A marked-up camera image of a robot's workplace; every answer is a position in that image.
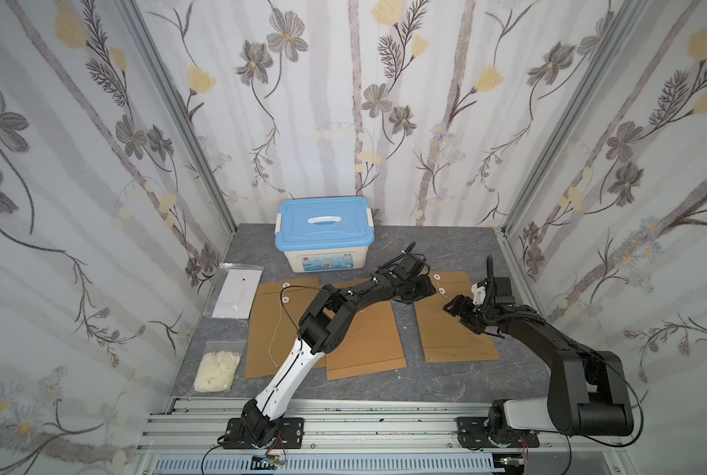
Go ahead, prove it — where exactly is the clear plastic zip bag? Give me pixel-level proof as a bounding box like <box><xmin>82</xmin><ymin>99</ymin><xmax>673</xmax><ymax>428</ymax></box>
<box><xmin>211</xmin><ymin>263</ymin><xmax>263</xmax><ymax>320</ymax></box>

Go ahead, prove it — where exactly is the kraft file bag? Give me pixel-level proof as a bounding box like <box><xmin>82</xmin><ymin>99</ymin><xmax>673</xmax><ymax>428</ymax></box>
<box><xmin>246</xmin><ymin>277</ymin><xmax>320</xmax><ymax>379</ymax></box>
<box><xmin>415</xmin><ymin>270</ymin><xmax>500</xmax><ymax>363</ymax></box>
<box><xmin>325</xmin><ymin>301</ymin><xmax>407</xmax><ymax>381</ymax></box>

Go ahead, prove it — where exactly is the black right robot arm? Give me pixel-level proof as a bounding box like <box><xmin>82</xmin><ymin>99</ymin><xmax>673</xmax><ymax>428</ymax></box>
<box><xmin>444</xmin><ymin>258</ymin><xmax>646</xmax><ymax>448</ymax></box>

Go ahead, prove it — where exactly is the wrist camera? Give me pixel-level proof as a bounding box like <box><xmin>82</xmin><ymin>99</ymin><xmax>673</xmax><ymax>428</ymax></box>
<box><xmin>471</xmin><ymin>281</ymin><xmax>487</xmax><ymax>306</ymax></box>
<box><xmin>419</xmin><ymin>267</ymin><xmax>436</xmax><ymax>286</ymax></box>

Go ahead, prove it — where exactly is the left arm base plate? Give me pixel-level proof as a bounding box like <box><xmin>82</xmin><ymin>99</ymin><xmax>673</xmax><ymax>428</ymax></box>
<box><xmin>217</xmin><ymin>418</ymin><xmax>305</xmax><ymax>449</ymax></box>

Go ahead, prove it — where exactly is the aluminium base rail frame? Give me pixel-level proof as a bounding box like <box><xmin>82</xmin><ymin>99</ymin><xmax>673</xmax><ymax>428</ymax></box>
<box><xmin>128</xmin><ymin>398</ymin><xmax>638</xmax><ymax>474</ymax></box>

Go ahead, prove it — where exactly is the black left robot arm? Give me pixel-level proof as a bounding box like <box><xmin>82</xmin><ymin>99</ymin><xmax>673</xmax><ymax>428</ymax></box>
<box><xmin>217</xmin><ymin>243</ymin><xmax>436</xmax><ymax>449</ymax></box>

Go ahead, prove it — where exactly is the white string of bag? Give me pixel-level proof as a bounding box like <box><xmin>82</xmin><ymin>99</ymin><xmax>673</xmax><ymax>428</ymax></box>
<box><xmin>431</xmin><ymin>272</ymin><xmax>458</xmax><ymax>301</ymax></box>
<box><xmin>268</xmin><ymin>283</ymin><xmax>292</xmax><ymax>369</ymax></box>

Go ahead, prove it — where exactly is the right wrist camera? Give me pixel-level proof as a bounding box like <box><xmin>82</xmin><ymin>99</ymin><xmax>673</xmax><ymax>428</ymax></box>
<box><xmin>471</xmin><ymin>281</ymin><xmax>487</xmax><ymax>306</ymax></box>

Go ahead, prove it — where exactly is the blue lid storage box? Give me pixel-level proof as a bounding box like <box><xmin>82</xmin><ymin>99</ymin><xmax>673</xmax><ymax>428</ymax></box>
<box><xmin>274</xmin><ymin>196</ymin><xmax>374</xmax><ymax>273</ymax></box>

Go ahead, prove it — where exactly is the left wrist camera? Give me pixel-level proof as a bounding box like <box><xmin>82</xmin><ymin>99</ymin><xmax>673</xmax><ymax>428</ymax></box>
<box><xmin>419</xmin><ymin>267</ymin><xmax>436</xmax><ymax>286</ymax></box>

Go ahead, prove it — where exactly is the bag of white material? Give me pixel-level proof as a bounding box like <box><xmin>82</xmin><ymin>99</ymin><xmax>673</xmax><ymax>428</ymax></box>
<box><xmin>193</xmin><ymin>350</ymin><xmax>242</xmax><ymax>393</ymax></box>

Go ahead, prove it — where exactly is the white slotted cable duct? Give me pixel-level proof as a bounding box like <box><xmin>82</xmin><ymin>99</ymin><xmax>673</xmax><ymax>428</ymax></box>
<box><xmin>147</xmin><ymin>453</ymin><xmax>504</xmax><ymax>474</ymax></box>

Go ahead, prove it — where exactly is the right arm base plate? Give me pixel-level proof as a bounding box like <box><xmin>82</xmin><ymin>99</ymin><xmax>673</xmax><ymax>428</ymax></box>
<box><xmin>455</xmin><ymin>417</ymin><xmax>541</xmax><ymax>450</ymax></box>

